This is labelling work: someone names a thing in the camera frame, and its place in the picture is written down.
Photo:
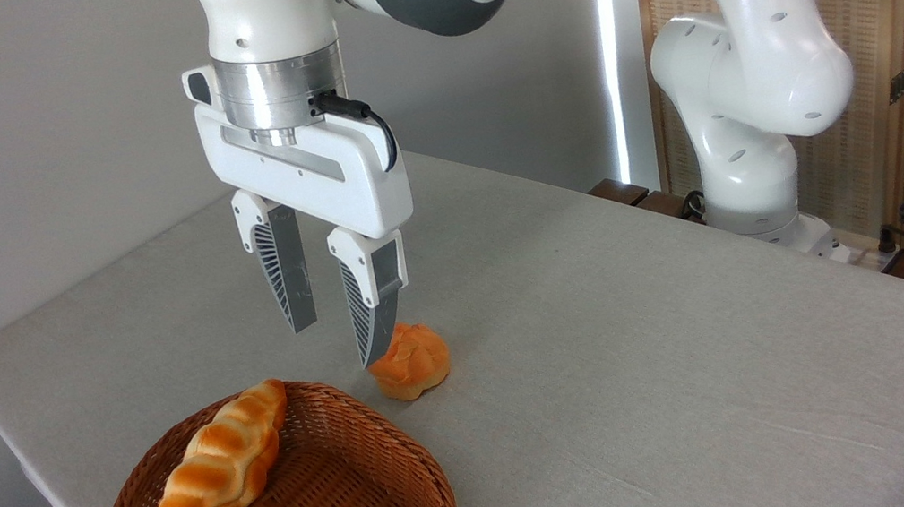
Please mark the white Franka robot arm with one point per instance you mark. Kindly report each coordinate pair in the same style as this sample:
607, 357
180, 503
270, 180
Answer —
766, 59

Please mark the grey tablecloth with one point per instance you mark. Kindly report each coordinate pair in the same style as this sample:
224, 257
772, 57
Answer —
660, 366

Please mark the dark brown wooden block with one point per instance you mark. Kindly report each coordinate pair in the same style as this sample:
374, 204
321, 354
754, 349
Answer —
667, 206
619, 192

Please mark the round knotted bread roll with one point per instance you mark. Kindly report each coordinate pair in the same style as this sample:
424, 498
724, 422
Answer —
417, 364

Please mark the long braided bread loaf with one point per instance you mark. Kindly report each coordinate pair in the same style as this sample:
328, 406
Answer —
215, 472

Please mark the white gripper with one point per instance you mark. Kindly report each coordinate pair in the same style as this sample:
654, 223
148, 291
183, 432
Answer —
350, 179

